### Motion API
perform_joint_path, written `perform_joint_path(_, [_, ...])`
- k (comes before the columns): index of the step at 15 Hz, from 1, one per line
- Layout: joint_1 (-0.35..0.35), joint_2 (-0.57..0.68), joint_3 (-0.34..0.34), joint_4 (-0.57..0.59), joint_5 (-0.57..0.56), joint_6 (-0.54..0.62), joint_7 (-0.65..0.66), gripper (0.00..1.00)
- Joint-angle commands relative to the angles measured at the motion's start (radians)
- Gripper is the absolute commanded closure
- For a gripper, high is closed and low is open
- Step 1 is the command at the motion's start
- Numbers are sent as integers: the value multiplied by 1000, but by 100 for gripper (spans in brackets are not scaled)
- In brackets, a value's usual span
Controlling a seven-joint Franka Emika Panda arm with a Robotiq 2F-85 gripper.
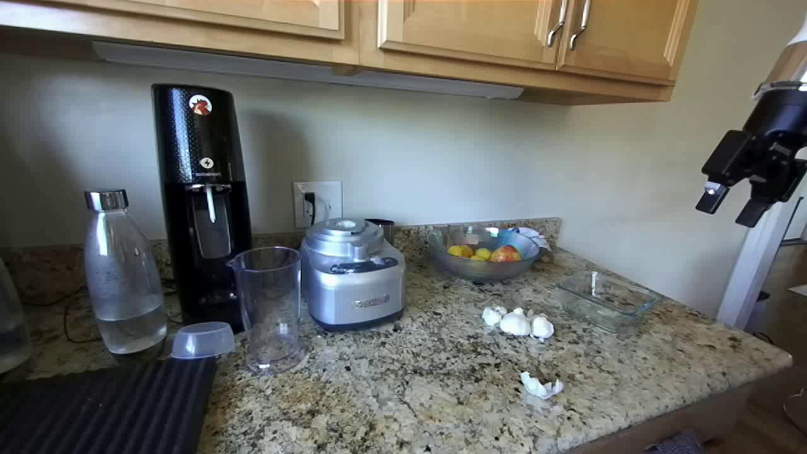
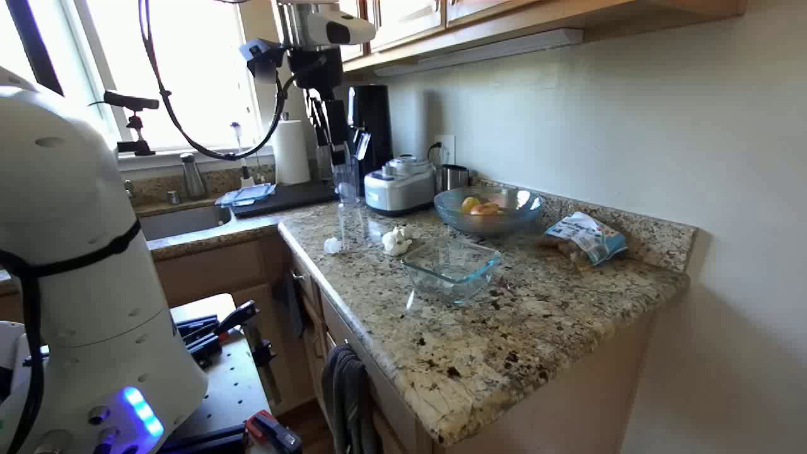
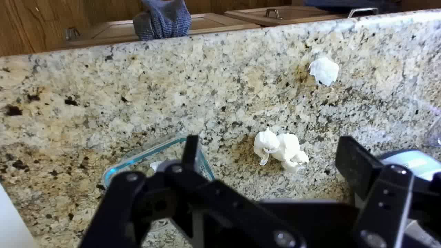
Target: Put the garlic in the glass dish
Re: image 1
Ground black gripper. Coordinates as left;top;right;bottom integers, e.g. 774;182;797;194
695;86;807;230

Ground white garlic clove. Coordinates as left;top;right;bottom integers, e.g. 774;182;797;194
480;303;511;329
498;305;534;339
529;312;558;343

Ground rectangular glass dish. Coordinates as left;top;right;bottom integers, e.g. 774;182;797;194
555;268;663;327

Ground white garlic peel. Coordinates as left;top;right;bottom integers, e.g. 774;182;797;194
517;368;567;403

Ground blue white snack bag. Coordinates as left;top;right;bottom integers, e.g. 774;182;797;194
513;223;555;255

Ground red orange fruit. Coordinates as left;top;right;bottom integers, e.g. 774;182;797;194
489;241;524;268

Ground glass fruit bowl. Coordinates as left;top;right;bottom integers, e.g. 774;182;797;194
427;222;546;285

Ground wooden upper cabinet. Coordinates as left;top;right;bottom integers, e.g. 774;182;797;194
0;0;701;105

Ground silver food processor base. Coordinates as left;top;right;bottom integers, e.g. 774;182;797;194
299;215;408;333

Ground black power plug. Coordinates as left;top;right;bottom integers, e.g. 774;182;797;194
300;189;321;226

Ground clear plastic measuring cup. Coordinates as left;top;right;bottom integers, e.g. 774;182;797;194
226;244;308;374

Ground black soda maker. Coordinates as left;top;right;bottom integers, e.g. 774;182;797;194
150;81;255;333

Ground clear plastic lid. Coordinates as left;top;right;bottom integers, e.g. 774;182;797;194
170;319;239;362

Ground clear bottle with silver cap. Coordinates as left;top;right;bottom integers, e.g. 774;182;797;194
81;187;170;358

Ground black ribbed drying mat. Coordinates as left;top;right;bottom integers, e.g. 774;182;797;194
0;355;223;454

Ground white door frame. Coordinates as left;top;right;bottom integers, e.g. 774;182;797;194
716;194;807;333

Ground silver cabinet handle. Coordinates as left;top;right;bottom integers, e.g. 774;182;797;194
543;0;574;51
567;0;595;52

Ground white wall outlet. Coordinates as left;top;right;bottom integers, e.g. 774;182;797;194
290;178;345;230

